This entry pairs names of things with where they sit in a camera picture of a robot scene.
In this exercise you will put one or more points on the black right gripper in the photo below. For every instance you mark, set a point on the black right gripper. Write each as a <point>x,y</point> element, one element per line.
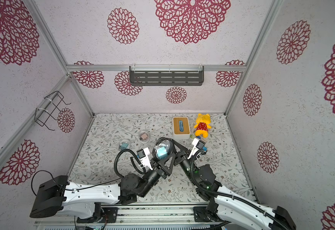
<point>183,160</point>

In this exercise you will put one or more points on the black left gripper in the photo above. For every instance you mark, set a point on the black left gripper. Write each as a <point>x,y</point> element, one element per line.
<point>164,171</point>

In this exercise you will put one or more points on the pink charger plug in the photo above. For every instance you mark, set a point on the pink charger plug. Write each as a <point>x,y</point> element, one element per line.
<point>144,136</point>

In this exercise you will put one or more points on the teal charger plug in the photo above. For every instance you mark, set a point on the teal charger plug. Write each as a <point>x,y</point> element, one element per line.
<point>162,152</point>
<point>124,145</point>

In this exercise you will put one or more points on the black rimmed round lid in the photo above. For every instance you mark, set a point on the black rimmed round lid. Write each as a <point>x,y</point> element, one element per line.
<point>163,142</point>

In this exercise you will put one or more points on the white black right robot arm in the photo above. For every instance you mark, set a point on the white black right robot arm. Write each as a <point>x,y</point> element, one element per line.
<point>223,203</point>

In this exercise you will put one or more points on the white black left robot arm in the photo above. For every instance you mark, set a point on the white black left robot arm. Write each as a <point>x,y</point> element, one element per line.
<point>60,196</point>

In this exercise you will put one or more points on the white wooden-top tissue box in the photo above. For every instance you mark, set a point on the white wooden-top tissue box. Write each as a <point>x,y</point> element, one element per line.
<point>181,128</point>

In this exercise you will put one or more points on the yellow plush bear toy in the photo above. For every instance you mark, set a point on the yellow plush bear toy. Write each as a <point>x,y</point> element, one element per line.
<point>202,125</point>

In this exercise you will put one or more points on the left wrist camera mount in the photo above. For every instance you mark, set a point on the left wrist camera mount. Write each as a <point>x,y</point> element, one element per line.
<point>143,155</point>

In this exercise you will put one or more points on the aluminium front rail frame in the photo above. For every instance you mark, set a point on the aluminium front rail frame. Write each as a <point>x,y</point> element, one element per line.
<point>135,216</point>

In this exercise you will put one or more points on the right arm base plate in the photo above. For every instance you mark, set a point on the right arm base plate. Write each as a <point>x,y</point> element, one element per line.
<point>200,214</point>

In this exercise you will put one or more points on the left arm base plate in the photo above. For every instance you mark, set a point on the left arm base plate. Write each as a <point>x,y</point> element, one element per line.
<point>107,214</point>

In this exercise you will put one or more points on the grey wall shelf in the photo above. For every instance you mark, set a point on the grey wall shelf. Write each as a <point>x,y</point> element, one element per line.
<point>166,76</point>

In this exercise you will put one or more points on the black wire wall rack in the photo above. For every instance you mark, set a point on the black wire wall rack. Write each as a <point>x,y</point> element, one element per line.
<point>42,115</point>

